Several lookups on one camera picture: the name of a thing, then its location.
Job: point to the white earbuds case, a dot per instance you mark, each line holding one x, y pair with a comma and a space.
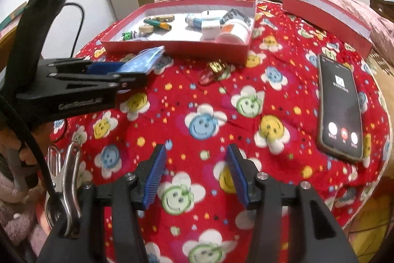
215, 14

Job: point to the red shallow box tray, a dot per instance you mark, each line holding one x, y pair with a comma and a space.
182, 39

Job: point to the blue correction tape dispenser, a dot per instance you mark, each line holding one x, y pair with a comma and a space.
144, 62

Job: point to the grey plastic plate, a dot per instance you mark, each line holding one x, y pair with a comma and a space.
236, 14

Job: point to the grey curved plastic piece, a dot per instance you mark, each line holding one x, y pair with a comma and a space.
139, 39

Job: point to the red shiny small trinket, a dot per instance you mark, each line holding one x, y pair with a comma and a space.
212, 71

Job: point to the green battery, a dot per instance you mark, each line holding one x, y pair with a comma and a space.
158, 24

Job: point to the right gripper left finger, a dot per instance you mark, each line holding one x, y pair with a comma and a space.
134, 191

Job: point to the wooden block piece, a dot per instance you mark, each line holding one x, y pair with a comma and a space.
163, 18

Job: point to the white plastic jar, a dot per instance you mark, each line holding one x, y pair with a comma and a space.
234, 31

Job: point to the red box lid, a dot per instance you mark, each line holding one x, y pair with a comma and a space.
333, 19

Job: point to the green monster keychain figure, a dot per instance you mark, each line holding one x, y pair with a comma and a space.
127, 36

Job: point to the silver metal carabiner clip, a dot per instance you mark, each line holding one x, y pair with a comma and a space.
64, 176

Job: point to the black smartphone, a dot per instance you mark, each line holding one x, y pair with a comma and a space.
339, 128

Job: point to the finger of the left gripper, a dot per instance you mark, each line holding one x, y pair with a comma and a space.
89, 65
76, 94

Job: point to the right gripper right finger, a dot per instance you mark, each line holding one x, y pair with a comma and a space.
314, 234

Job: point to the red smiley flower blanket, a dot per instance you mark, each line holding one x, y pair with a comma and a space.
268, 107

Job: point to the blue plastic hook piece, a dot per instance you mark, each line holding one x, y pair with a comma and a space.
194, 21

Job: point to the round wooden tape roll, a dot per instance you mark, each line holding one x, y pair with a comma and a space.
146, 29

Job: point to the white power adapter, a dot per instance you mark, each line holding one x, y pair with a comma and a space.
210, 29

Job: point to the dark wooden headboard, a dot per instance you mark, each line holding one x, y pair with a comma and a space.
384, 8

